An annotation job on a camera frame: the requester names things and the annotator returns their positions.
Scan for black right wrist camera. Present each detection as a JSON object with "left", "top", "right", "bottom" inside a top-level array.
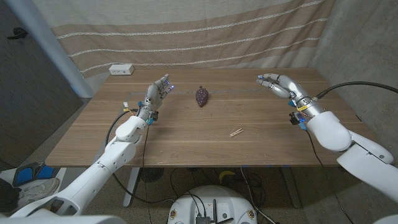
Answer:
[{"left": 289, "top": 111, "right": 304, "bottom": 126}]

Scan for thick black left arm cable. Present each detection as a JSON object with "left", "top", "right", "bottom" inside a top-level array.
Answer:
[{"left": 104, "top": 108, "right": 175, "bottom": 203}]

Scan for black door handle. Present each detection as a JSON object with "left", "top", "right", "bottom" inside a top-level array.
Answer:
[{"left": 6, "top": 27, "right": 29, "bottom": 40}]

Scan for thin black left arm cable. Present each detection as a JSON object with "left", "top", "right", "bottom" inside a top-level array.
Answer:
[{"left": 142, "top": 124, "right": 153, "bottom": 224}]

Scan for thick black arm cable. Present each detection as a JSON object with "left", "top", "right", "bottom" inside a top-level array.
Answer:
[
  {"left": 315, "top": 81, "right": 398, "bottom": 100},
  {"left": 104, "top": 108, "right": 175, "bottom": 203}
]

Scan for dark grey wooden door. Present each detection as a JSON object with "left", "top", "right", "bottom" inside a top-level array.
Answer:
[{"left": 0, "top": 0, "right": 84, "bottom": 169}]

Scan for white sneaker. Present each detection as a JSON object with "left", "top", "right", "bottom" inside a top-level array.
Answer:
[{"left": 17, "top": 177, "right": 60, "bottom": 208}]

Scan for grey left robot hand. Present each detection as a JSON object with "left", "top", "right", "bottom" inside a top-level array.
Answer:
[{"left": 136, "top": 73, "right": 175, "bottom": 124}]

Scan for black round fan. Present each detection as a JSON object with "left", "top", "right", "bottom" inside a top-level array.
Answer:
[{"left": 139, "top": 167, "right": 165, "bottom": 183}]

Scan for purple toy grapes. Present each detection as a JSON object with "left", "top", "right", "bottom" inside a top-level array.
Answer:
[{"left": 195, "top": 85, "right": 210, "bottom": 108}]

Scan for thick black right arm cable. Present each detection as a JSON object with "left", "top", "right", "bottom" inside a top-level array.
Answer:
[{"left": 315, "top": 81, "right": 398, "bottom": 100}]

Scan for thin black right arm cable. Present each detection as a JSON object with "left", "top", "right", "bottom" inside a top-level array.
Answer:
[{"left": 306, "top": 130, "right": 355, "bottom": 224}]

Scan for white floor cable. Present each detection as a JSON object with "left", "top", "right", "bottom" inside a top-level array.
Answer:
[{"left": 239, "top": 167, "right": 277, "bottom": 224}]

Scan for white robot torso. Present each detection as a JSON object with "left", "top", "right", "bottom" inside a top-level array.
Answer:
[{"left": 167, "top": 185, "right": 258, "bottom": 224}]

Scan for pale door frame post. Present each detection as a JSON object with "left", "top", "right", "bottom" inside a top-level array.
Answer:
[{"left": 4, "top": 0, "right": 95, "bottom": 99}]

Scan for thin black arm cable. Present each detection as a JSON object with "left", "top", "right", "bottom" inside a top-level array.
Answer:
[
  {"left": 142, "top": 124, "right": 153, "bottom": 224},
  {"left": 306, "top": 130, "right": 355, "bottom": 224}
]

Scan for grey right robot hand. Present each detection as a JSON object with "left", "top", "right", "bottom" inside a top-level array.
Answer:
[{"left": 256, "top": 73, "right": 326, "bottom": 118}]

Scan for blue black shoe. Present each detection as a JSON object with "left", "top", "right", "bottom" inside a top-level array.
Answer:
[{"left": 12, "top": 161, "right": 60, "bottom": 187}]

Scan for yellow banana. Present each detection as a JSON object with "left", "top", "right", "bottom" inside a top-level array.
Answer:
[{"left": 218, "top": 170, "right": 236, "bottom": 184}]

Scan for grey table leg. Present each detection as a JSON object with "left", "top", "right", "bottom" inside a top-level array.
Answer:
[{"left": 281, "top": 166, "right": 302, "bottom": 209}]

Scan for beige striped backdrop cloth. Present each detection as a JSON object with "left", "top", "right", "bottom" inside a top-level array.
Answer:
[{"left": 32, "top": 0, "right": 336, "bottom": 82}]

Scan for white power strip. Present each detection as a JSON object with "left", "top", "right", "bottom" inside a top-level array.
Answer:
[{"left": 108, "top": 63, "right": 135, "bottom": 76}]

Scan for white table leg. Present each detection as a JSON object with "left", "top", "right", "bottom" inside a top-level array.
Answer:
[{"left": 123, "top": 167, "right": 141, "bottom": 208}]

